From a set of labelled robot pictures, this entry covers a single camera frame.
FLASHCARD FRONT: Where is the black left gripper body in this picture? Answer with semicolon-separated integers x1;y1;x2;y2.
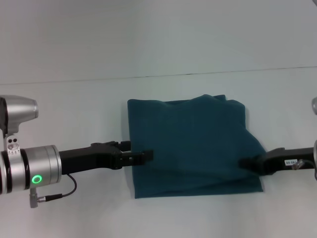
58;143;122;176

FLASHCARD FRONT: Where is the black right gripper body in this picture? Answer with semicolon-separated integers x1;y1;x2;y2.
262;146;317;176

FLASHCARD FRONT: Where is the teal FREE print t-shirt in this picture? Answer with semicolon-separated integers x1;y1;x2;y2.
127;94;267;199

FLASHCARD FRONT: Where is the right gripper cable with plug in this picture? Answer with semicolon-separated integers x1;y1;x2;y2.
291;160;317;180

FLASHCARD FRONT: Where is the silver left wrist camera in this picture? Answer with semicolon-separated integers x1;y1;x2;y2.
0;95;39;154

